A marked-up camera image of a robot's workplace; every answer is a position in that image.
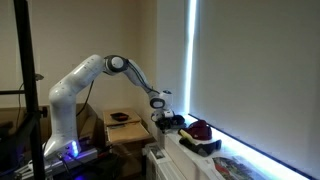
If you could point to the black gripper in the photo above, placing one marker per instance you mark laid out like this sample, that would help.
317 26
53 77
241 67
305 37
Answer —
163 124

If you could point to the yellow sticky notes pad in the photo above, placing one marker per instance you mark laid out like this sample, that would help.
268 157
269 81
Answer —
185 134

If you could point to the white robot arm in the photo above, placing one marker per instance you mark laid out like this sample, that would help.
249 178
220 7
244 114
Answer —
62 97

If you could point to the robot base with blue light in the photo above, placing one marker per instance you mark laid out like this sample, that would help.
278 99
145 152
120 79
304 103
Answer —
56 162

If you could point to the white windowsill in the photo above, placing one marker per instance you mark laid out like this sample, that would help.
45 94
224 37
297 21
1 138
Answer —
196 167

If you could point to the black oval bowl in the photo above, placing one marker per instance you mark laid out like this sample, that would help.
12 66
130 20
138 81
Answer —
119 116

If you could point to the colourful magazine on windowsill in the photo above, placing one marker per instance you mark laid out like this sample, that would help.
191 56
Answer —
233 170

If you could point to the navy blue cap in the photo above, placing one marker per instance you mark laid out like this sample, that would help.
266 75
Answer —
177 121

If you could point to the wooden pull-out desk shelf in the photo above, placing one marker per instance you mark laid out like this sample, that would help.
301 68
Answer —
130 133

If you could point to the maroon cap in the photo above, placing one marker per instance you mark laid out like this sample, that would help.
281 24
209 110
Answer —
199 130

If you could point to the white radiator heater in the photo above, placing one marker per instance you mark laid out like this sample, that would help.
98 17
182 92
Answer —
160 169

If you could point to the wooden cabinet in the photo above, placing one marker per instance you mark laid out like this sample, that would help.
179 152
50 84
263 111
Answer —
133 116

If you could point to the white roller blind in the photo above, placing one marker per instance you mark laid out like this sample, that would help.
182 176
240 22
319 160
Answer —
256 75

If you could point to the black tripod stand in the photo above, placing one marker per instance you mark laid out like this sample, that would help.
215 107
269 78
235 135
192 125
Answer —
30 128

